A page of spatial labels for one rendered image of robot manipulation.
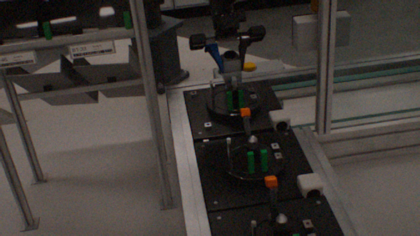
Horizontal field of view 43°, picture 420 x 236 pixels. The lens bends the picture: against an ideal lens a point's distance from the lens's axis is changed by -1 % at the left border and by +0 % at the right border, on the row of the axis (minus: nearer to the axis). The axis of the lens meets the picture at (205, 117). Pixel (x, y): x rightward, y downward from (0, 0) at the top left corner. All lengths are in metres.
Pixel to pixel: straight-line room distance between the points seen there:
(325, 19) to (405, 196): 0.45
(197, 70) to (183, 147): 0.58
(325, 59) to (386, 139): 0.29
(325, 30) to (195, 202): 0.45
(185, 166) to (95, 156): 0.34
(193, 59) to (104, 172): 0.65
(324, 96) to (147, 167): 0.49
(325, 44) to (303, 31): 0.06
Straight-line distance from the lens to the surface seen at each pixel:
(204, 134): 1.29
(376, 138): 1.35
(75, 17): 1.08
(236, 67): 1.30
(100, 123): 1.60
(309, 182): 1.10
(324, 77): 1.21
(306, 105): 1.48
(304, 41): 1.19
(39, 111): 1.75
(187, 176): 1.18
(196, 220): 1.08
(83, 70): 1.23
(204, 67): 1.83
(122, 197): 1.31
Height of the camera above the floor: 1.70
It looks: 33 degrees down
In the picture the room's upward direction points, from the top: 6 degrees counter-clockwise
